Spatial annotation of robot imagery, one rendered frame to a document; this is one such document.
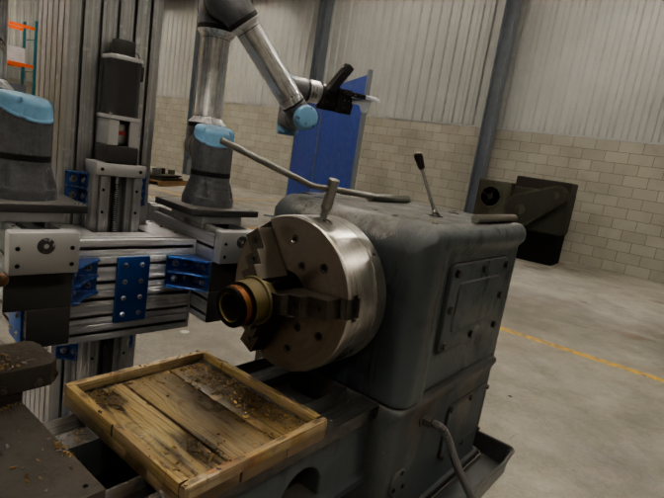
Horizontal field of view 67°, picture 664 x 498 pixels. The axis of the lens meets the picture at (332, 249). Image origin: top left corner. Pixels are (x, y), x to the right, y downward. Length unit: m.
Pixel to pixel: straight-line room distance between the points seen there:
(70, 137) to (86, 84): 0.15
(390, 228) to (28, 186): 0.80
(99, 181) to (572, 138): 10.21
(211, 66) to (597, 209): 9.78
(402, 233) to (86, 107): 0.93
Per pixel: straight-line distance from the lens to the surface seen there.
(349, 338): 0.96
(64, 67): 1.54
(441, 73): 12.34
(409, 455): 1.27
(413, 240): 1.02
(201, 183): 1.52
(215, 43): 1.68
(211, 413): 0.97
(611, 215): 10.91
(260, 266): 0.97
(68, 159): 1.54
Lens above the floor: 1.36
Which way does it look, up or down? 11 degrees down
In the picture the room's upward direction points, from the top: 9 degrees clockwise
